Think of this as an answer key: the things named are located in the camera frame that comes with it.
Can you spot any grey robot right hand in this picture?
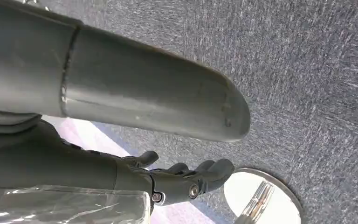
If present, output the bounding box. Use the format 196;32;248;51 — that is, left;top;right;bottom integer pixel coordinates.
0;0;251;207

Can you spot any white kiosk stand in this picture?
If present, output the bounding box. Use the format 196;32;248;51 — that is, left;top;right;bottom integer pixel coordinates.
41;115;217;224

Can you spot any clear plastic sleeve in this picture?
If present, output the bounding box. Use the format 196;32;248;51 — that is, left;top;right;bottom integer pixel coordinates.
0;180;152;224

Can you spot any chrome stanchion post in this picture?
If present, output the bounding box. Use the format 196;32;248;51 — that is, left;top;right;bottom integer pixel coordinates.
223;168;304;224

